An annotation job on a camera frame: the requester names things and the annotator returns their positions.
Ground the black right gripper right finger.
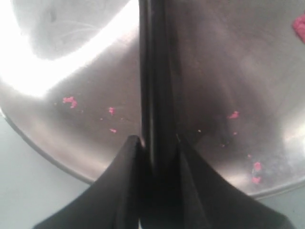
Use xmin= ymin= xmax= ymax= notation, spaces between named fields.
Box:
xmin=177 ymin=135 xmax=292 ymax=229

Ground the round stainless steel plate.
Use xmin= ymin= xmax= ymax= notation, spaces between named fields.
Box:
xmin=0 ymin=0 xmax=305 ymax=198

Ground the black kitchen knife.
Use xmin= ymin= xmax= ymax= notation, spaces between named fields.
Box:
xmin=139 ymin=0 xmax=183 ymax=229

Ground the pink clay lump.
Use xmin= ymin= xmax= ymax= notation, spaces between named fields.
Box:
xmin=292 ymin=13 xmax=305 ymax=43

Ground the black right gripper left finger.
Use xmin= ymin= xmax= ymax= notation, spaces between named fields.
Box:
xmin=35 ymin=135 xmax=140 ymax=229

